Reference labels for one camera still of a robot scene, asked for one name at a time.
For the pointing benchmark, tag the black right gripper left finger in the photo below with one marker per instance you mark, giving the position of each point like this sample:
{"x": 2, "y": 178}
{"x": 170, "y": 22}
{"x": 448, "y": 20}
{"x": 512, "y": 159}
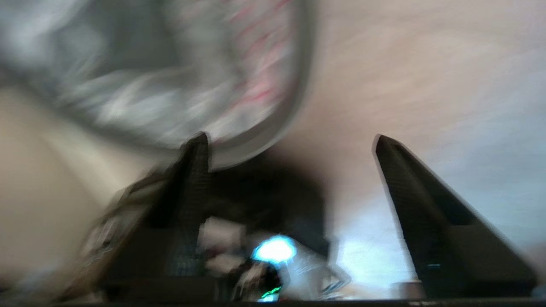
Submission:
{"x": 179, "y": 256}

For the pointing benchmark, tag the white red-print trash bag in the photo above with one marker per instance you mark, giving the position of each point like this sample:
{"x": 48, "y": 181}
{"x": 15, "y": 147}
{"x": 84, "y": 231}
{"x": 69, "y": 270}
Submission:
{"x": 149, "y": 85}

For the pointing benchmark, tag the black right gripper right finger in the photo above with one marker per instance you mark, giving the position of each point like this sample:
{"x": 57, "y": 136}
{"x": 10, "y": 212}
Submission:
{"x": 452, "y": 256}

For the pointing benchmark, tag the black robot chassis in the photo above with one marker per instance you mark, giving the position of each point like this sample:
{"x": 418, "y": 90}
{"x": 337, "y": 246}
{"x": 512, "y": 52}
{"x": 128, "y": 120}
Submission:
{"x": 264, "y": 192}

